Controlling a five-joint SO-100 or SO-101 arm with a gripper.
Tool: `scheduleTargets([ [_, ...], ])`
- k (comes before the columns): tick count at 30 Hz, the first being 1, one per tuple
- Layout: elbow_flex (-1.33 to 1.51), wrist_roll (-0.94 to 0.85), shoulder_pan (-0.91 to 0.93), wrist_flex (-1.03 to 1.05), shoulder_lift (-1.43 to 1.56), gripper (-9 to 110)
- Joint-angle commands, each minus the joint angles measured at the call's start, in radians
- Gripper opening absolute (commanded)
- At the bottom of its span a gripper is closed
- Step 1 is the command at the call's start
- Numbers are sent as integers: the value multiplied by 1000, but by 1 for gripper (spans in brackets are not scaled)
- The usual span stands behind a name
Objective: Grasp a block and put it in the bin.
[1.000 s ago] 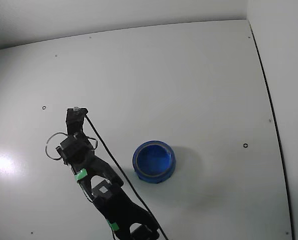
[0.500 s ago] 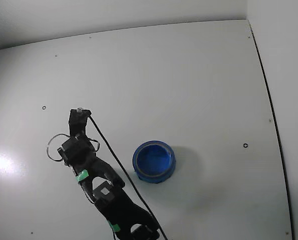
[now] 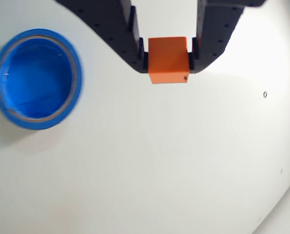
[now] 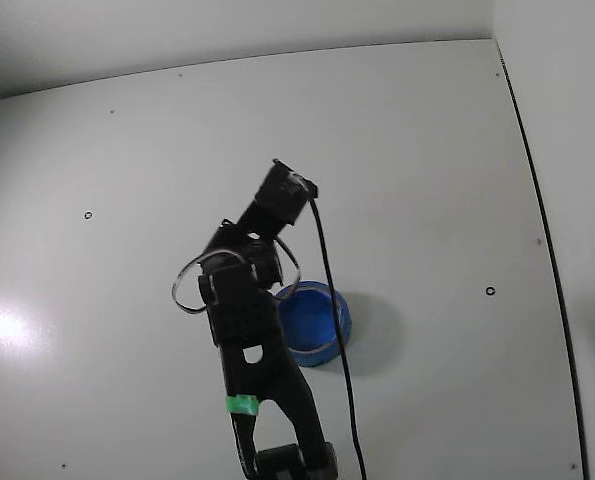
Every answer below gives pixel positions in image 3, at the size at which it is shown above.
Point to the blue tape roll bin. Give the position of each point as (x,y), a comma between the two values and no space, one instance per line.
(37,78)

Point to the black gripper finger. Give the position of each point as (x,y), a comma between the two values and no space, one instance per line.
(115,26)
(215,29)

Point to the orange foam cube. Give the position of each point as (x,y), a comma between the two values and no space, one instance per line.
(168,58)

